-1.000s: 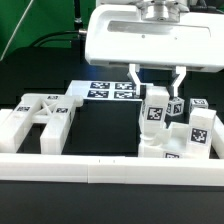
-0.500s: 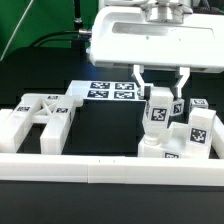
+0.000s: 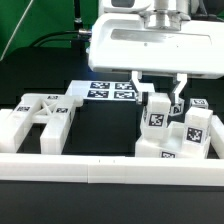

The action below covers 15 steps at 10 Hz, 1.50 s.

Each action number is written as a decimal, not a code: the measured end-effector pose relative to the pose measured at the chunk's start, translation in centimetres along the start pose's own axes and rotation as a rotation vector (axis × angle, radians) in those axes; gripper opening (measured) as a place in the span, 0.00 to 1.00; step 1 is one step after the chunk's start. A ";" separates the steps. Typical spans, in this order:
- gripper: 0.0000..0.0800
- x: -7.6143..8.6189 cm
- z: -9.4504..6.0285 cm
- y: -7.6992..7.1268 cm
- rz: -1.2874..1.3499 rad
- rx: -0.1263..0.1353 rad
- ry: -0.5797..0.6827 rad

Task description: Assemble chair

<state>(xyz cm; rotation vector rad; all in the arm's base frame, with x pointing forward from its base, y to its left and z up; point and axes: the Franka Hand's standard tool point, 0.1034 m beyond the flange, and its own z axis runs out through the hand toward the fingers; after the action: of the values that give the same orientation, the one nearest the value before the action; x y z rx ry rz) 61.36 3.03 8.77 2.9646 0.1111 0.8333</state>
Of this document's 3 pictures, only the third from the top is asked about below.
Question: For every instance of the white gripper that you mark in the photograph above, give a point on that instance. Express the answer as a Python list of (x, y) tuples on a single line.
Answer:
[(121, 43)]

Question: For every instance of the white chair seat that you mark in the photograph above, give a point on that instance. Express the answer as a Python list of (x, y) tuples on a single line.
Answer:
[(173, 147)]

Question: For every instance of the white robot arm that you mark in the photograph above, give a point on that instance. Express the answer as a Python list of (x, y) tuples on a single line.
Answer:
[(157, 14)]

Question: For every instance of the white tagged cube left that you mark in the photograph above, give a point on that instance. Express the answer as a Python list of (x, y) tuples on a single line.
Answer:
[(177, 109)]

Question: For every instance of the white tagged cube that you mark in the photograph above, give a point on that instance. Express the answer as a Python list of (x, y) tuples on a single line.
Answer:
[(177, 109), (199, 103)]

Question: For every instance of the white tagged cube right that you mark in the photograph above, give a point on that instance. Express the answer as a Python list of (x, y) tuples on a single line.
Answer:
[(199, 103)]

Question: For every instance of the white marker sheet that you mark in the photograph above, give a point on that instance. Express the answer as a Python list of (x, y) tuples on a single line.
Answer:
[(102, 90)]

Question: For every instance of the black pole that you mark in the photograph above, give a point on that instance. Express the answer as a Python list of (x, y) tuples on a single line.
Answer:
[(77, 15)]

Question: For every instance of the thin white rod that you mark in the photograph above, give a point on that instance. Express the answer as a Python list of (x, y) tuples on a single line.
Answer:
[(18, 25)]

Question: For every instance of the white U-shaped obstacle fence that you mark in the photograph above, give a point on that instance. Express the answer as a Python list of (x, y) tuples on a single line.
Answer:
[(121, 170)]

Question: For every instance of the white chair back frame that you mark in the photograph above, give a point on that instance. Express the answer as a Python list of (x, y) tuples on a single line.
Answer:
[(56, 112)]

